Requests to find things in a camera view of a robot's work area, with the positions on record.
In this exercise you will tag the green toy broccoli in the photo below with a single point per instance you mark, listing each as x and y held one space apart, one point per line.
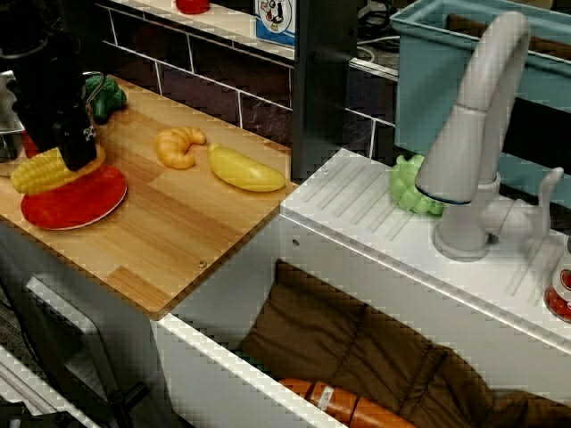
107 100

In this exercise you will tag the black kitchen pillar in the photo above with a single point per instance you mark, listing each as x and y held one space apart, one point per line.
323 89

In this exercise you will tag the green toy grapes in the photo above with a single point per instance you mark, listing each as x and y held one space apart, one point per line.
408 187

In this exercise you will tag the yellow toy corn cob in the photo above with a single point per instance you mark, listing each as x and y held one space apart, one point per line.
40 176

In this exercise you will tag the yellow banana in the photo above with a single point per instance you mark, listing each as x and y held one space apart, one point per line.
245 174

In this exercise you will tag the blue white milk carton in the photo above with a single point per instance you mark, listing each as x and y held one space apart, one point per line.
275 20

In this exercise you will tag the white toy kitchen sink unit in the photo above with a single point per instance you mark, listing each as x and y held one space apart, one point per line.
357 232

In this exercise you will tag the red plate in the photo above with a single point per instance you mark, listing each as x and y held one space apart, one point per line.
76 203

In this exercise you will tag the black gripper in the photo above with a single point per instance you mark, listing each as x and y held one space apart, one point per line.
49 84

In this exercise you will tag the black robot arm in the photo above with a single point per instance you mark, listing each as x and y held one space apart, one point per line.
31 18

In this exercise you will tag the dark tile backsplash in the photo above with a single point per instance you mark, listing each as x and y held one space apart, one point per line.
214 84

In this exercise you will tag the white kitchen shelf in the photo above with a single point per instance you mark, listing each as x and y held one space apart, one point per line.
223 27

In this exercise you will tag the orange toy carrot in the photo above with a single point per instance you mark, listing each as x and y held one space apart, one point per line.
339 401

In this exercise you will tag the silver metal pot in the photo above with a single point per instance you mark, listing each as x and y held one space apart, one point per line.
9 142

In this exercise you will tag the black knob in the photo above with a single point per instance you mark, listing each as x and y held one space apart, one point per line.
127 399

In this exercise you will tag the grey toy faucet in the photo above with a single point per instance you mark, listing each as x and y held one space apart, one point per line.
473 134

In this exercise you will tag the light blue plastic bin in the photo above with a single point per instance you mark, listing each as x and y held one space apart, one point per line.
428 102

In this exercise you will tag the aluminium frame rail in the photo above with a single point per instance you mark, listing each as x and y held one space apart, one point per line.
27 388

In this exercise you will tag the brown cloth in sink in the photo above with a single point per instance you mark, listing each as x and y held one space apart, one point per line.
357 339

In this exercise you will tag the tomato can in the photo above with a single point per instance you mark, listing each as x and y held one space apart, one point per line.
560 290

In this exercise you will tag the wooden countertop board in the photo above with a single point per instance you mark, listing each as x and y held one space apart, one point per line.
178 223

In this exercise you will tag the orange toy croissant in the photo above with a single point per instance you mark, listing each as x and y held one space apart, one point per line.
171 147

